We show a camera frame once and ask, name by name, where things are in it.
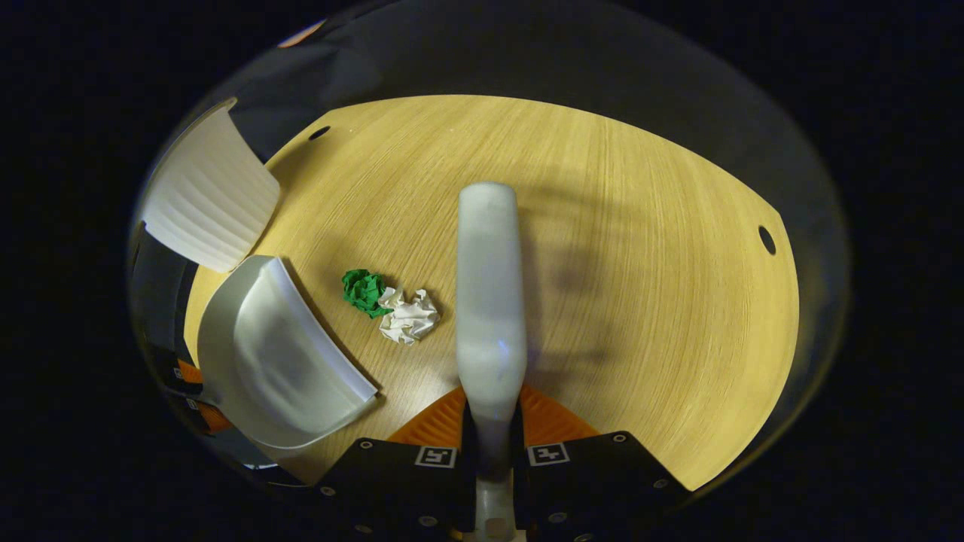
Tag white dustpan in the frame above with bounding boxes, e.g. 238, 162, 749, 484
197, 254, 380, 451

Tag white paper ball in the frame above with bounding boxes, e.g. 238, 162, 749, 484
377, 288, 441, 346

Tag white ribbed cup garbage bin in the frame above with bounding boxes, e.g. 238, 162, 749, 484
142, 98, 281, 273

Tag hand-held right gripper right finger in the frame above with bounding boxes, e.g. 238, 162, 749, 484
512, 384, 690, 542

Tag small white broom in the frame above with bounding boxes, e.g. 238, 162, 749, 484
456, 182, 528, 542

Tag green paper ball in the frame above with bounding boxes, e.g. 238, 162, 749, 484
341, 269, 392, 318

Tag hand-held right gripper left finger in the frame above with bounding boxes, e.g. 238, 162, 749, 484
316, 385, 479, 542

